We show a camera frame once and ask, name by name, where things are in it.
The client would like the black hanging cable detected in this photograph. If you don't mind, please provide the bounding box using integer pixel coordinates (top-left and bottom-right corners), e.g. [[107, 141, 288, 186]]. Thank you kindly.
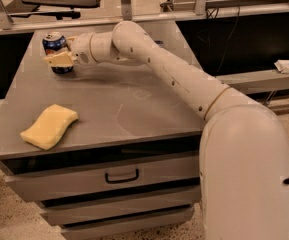
[[216, 6, 241, 74]]

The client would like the dark blue snack packet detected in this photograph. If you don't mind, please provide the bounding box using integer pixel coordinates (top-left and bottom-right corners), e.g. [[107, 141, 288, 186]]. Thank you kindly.
[[155, 40, 164, 48]]

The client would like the grey drawer cabinet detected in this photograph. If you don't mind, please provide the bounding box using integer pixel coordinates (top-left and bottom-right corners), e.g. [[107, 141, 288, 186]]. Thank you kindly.
[[0, 31, 204, 240]]

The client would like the yellow sponge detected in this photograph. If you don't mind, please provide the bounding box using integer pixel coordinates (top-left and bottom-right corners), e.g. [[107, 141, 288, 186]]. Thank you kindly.
[[20, 104, 79, 150]]

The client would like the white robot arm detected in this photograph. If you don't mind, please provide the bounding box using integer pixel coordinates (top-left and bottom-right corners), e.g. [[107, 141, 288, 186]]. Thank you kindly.
[[45, 21, 289, 240]]

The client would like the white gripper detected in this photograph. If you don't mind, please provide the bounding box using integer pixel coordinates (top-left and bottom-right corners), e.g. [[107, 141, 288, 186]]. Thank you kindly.
[[44, 33, 94, 67]]

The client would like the black office chair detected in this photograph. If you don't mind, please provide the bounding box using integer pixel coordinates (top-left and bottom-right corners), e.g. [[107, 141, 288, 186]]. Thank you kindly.
[[6, 0, 101, 19]]

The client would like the black drawer handle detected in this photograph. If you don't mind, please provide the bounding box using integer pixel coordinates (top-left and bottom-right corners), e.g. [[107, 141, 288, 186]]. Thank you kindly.
[[104, 169, 139, 184]]

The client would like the blue pepsi can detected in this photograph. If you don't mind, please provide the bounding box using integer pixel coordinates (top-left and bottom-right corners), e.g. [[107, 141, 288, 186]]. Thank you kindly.
[[42, 32, 73, 74]]

